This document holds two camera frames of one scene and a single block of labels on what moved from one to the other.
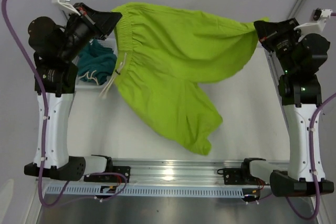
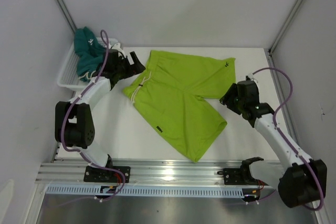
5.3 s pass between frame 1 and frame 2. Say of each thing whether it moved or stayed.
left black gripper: moved
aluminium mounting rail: stayed
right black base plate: stayed
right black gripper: moved
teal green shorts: stayed
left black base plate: stayed
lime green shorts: moved
